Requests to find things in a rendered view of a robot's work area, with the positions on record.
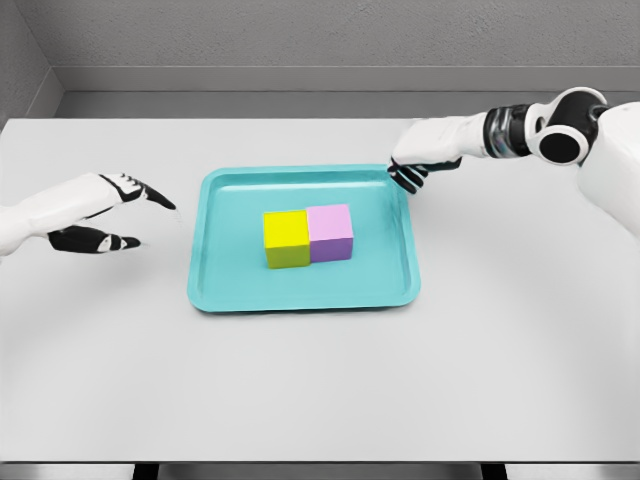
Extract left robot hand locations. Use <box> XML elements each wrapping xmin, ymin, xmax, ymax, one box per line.
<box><xmin>33</xmin><ymin>172</ymin><xmax>177</xmax><ymax>253</ymax></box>

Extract teal plastic tray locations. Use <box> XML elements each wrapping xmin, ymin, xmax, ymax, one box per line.
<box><xmin>186</xmin><ymin>163</ymin><xmax>421</xmax><ymax>315</ymax></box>

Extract pink purple cube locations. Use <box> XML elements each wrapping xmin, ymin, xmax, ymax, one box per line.
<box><xmin>305</xmin><ymin>203</ymin><xmax>355</xmax><ymax>264</ymax></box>

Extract yellow cube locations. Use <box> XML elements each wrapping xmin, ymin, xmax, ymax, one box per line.
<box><xmin>262</xmin><ymin>209</ymin><xmax>312</xmax><ymax>271</ymax></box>

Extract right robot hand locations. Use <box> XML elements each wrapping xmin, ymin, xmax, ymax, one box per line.
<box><xmin>387</xmin><ymin>117</ymin><xmax>464</xmax><ymax>195</ymax></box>

